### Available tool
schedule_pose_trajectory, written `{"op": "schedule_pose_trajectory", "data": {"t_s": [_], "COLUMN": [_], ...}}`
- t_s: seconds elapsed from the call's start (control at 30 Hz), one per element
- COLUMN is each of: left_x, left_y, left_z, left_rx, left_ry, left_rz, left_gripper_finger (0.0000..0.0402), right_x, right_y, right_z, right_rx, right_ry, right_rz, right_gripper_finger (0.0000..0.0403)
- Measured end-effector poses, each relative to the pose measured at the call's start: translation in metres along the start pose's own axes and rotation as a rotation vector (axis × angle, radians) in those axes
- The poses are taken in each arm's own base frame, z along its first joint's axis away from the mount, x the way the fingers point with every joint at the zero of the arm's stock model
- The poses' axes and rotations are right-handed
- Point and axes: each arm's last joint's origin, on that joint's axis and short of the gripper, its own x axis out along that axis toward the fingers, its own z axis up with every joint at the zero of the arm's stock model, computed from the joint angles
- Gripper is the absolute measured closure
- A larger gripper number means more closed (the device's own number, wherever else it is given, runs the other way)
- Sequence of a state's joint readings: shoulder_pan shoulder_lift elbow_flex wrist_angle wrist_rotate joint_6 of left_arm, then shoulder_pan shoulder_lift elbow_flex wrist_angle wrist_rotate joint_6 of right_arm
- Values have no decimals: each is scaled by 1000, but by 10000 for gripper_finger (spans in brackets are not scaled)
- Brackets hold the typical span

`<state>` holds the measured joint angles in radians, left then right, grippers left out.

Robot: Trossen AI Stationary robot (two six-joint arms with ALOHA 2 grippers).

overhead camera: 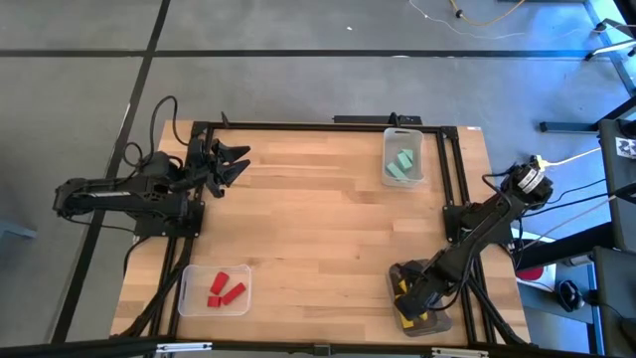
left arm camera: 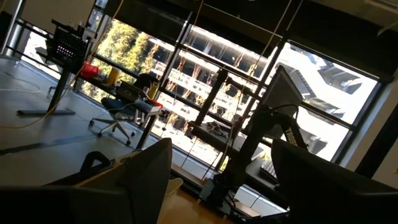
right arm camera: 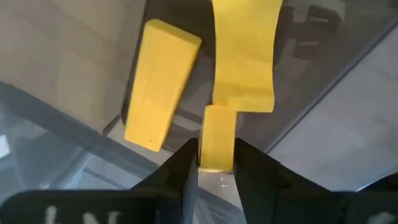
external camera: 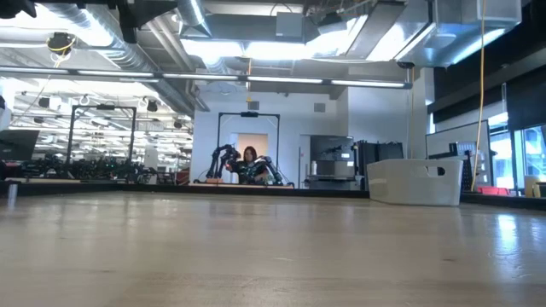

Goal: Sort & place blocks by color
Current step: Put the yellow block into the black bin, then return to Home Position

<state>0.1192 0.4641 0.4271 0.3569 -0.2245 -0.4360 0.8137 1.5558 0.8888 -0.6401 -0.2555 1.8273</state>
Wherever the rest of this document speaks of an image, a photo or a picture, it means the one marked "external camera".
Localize black ceiling dome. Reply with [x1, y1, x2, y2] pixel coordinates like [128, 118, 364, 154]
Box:
[45, 32, 78, 56]

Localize long ceiling light bar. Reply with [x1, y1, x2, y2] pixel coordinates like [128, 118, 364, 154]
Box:
[0, 66, 414, 90]

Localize background black robot arms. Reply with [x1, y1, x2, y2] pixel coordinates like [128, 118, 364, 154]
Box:
[20, 153, 150, 182]

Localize black monitor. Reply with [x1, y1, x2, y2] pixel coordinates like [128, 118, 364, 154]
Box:
[0, 129, 41, 162]

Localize person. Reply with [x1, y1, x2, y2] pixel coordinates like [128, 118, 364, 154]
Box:
[232, 145, 272, 185]

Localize grey cabinet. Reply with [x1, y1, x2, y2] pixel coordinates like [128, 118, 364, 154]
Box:
[305, 135, 363, 191]

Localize black cabinets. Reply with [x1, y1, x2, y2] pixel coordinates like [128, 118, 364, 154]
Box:
[353, 140, 404, 191]

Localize white translucent plastic bin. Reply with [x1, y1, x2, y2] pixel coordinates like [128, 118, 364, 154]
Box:
[365, 158, 465, 207]

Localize grey partition panel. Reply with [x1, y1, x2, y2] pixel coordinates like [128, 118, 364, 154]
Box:
[425, 119, 491, 191]

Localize red bin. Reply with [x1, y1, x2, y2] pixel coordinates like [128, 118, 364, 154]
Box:
[476, 185, 512, 197]

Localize beige container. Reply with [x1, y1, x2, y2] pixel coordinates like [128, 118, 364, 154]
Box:
[523, 174, 542, 199]

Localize black background station frame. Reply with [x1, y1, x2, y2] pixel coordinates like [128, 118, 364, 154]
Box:
[216, 111, 282, 184]
[67, 104, 138, 171]

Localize grey metal post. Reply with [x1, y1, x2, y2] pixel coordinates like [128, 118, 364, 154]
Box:
[6, 181, 20, 210]

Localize yellow hanging cable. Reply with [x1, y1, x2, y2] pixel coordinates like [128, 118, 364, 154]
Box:
[470, 0, 488, 192]

